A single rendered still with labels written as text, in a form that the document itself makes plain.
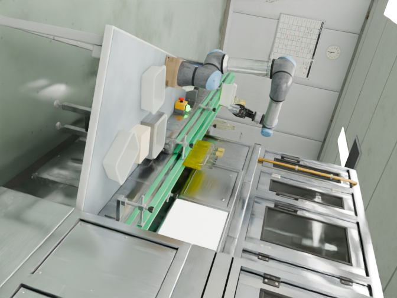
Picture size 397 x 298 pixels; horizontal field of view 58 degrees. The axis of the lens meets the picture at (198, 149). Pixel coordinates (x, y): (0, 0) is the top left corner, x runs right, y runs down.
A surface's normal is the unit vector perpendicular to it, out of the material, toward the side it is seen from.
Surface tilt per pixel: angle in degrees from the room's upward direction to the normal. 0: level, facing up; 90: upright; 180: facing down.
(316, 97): 90
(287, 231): 90
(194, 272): 90
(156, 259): 90
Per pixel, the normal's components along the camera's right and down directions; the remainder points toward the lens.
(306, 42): -0.26, 0.45
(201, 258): 0.13, -0.86
